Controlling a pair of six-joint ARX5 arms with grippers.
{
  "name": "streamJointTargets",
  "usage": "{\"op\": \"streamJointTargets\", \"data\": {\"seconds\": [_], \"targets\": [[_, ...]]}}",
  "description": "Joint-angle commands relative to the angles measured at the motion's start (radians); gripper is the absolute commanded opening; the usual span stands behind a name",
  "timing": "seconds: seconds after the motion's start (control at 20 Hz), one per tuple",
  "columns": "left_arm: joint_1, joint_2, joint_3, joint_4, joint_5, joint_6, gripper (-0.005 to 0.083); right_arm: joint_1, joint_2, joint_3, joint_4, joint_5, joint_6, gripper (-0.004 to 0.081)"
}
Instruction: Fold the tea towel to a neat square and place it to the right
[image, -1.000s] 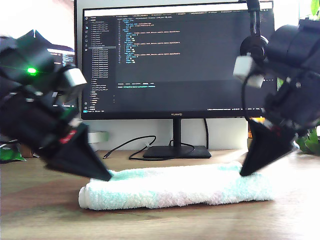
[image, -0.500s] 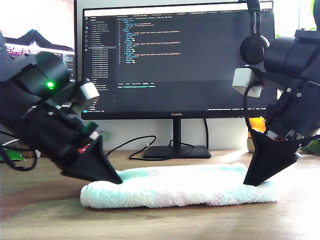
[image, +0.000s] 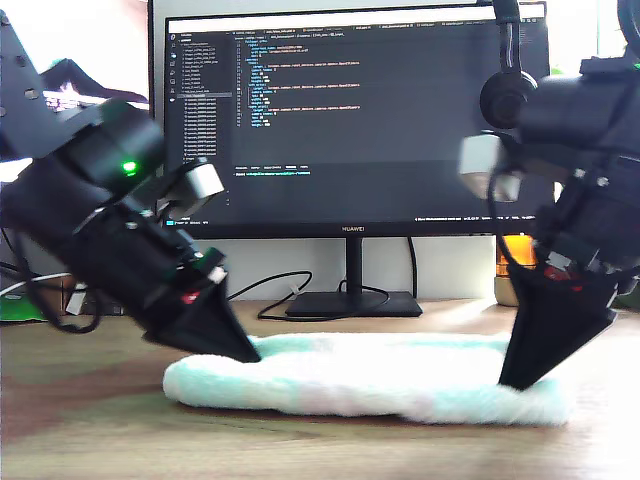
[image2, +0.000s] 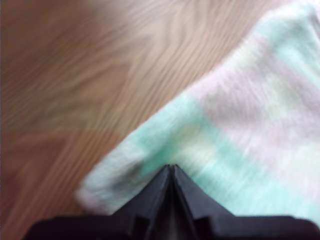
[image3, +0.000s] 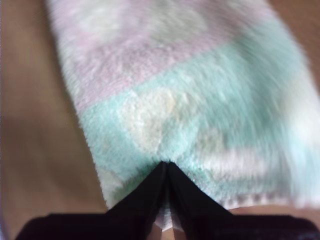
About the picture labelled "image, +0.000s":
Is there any mint tea towel pink border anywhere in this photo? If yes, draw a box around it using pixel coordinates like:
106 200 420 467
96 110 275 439
162 331 572 427

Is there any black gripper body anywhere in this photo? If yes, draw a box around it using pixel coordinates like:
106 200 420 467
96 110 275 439
73 203 227 337

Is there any black over-ear headphones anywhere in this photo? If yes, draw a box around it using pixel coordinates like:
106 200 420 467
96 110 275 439
478 0 540 132

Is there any black monitor with purple window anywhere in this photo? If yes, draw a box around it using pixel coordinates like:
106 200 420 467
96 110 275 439
0 0 159 176

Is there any black monitor power cable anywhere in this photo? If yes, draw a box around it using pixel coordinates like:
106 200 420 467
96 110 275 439
337 237 419 314

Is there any amber glass lamp beige base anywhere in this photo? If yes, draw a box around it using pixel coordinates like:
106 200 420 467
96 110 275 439
494 233 539 307

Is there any camera's thin black cable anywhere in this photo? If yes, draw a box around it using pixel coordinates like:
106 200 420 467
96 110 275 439
487 167 524 271

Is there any black Huawei monitor on stand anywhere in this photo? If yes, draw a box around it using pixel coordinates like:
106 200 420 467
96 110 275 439
162 3 551 319

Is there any black USB cable with plug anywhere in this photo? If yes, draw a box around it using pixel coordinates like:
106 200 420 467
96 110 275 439
227 271 315 321

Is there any arm's black cable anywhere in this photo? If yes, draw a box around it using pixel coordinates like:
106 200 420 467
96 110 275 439
9 227 109 335

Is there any green plastic packet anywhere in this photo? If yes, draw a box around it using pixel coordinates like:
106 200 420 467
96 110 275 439
0 294 46 322

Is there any white cable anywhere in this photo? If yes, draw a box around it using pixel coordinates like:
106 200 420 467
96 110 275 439
0 272 71 299

